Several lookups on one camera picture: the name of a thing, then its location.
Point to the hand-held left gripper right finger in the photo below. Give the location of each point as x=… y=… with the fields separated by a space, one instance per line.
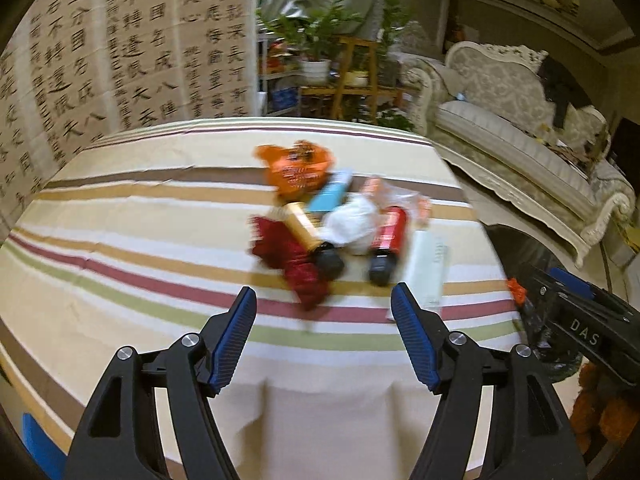
x=415 y=345

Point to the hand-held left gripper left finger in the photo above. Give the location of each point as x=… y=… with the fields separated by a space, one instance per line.
x=232 y=345

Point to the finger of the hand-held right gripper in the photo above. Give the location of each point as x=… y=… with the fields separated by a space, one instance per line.
x=542 y=295
x=570 y=280

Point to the black trash bag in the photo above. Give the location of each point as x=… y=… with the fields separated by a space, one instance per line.
x=515 y=250

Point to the teal and white sachet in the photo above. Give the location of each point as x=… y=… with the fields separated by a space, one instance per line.
x=327 y=195

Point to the person's right forearm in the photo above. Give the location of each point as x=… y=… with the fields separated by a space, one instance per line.
x=592 y=405

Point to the pale green packet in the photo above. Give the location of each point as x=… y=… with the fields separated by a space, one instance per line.
x=430 y=265

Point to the dark red crumpled wrapper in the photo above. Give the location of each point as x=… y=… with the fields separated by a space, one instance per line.
x=290 y=255

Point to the red bottle black cap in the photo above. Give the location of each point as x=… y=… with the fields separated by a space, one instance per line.
x=390 y=230

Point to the paper clutter pile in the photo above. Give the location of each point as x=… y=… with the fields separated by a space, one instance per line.
x=565 y=147

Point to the white crumpled tissue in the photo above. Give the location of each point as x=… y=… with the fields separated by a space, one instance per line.
x=350 y=222

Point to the yellow bottle black cap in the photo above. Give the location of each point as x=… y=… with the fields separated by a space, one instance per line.
x=302 y=220

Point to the clear wrapper orange label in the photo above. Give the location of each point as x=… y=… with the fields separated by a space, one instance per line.
x=400 y=195

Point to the ornate cream sofa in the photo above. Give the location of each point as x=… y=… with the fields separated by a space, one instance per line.
x=500 y=135

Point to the striped tablecloth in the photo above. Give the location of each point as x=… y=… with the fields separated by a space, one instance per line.
x=125 y=220

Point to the orange plastic bag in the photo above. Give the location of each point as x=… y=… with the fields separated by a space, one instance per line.
x=295 y=175

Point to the black garment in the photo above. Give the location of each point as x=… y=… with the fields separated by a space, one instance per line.
x=557 y=85

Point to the blue plastic object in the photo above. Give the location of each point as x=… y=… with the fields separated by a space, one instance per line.
x=42 y=440

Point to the low green plant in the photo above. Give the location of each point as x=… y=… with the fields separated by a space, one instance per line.
x=397 y=122

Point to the metal storage shelf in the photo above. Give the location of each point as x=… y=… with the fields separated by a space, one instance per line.
x=280 y=100

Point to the small pale green pot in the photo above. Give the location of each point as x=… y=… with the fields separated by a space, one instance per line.
x=357 y=79

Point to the wooden plant stand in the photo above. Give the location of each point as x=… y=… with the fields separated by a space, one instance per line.
x=345 y=75

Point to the green plant in white pot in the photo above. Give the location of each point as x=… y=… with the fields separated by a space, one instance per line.
x=315 y=71

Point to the tall green leafy plant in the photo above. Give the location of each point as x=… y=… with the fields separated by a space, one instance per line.
x=395 y=15

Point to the calligraphy wall hangings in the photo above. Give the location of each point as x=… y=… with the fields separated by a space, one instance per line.
x=125 y=60

